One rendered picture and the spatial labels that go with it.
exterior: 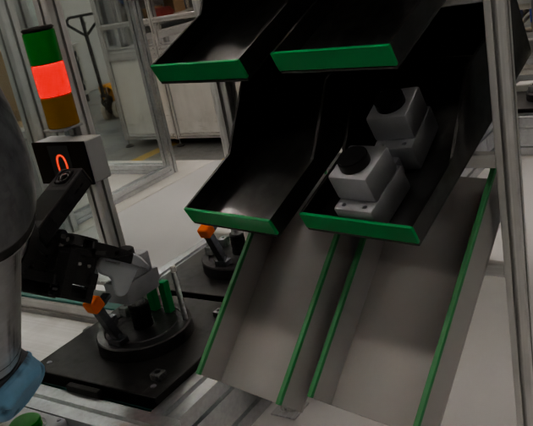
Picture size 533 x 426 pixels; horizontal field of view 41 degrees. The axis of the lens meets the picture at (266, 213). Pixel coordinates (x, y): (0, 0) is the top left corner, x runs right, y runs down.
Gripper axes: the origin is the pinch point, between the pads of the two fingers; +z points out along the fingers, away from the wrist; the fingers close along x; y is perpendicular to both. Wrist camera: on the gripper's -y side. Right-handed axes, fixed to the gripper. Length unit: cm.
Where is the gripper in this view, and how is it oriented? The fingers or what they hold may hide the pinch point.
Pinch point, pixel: (129, 259)
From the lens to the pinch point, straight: 103.7
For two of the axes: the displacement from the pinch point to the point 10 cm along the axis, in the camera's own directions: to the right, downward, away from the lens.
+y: -1.7, 9.7, -1.9
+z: 5.3, 2.5, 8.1
